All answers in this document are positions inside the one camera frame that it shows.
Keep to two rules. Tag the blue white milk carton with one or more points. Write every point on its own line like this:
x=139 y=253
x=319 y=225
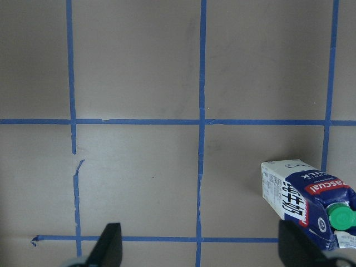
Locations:
x=322 y=205

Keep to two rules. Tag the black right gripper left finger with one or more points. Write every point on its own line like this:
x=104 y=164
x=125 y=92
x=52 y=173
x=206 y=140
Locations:
x=108 y=250

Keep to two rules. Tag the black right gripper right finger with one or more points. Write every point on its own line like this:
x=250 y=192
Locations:
x=296 y=249

